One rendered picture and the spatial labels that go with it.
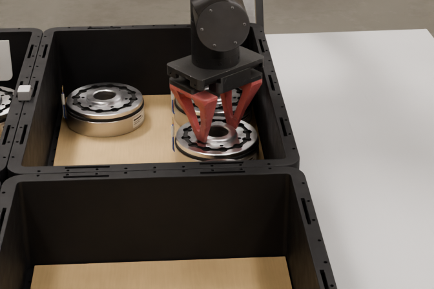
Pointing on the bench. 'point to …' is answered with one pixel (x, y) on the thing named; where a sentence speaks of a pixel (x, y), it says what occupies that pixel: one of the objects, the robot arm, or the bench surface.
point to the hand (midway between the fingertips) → (216, 128)
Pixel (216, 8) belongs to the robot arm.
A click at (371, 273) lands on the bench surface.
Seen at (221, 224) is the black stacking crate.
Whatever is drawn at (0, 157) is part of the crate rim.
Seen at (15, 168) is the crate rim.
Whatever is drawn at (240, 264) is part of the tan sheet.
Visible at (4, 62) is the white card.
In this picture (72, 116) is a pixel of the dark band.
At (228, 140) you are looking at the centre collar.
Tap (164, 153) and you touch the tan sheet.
